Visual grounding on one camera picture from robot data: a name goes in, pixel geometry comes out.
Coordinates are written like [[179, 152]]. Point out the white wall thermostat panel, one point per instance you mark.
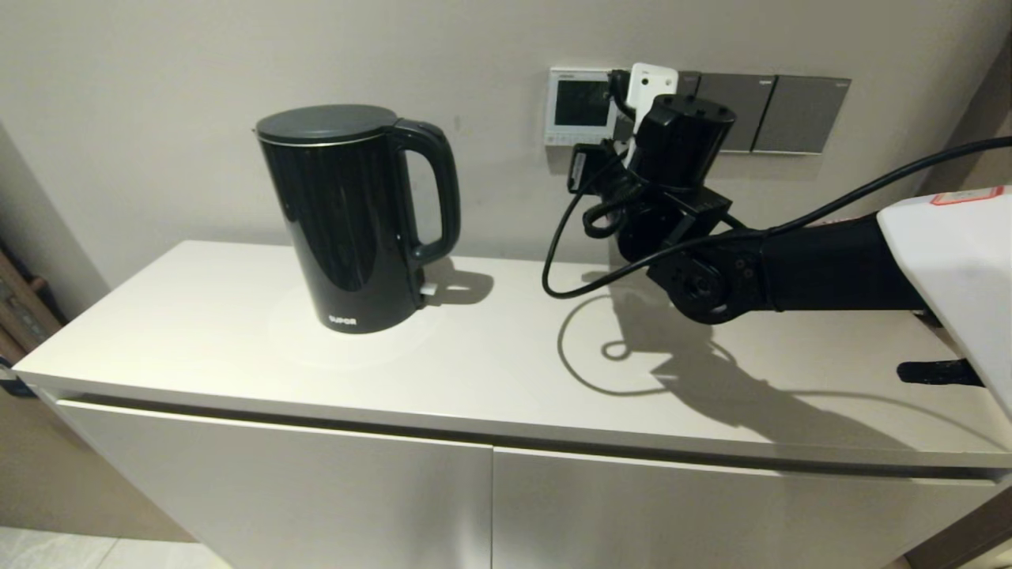
[[573, 103]]

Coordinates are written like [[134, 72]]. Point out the grey single wall switch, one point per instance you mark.
[[798, 114], [747, 111]]

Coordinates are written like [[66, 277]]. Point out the wooden door frame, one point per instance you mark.
[[992, 87]]

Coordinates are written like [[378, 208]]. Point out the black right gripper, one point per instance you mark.
[[680, 142]]

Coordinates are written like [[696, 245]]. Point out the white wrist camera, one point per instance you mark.
[[652, 83]]

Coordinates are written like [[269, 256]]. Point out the white cabinet door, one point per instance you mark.
[[277, 498], [711, 514]]

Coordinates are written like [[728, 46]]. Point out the white cabinet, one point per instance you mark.
[[474, 371]]

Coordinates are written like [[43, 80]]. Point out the black electric kettle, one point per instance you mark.
[[348, 221]]

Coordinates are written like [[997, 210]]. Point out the brown wooden rack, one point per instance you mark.
[[20, 316]]

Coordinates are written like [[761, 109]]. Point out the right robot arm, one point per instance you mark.
[[830, 269]]

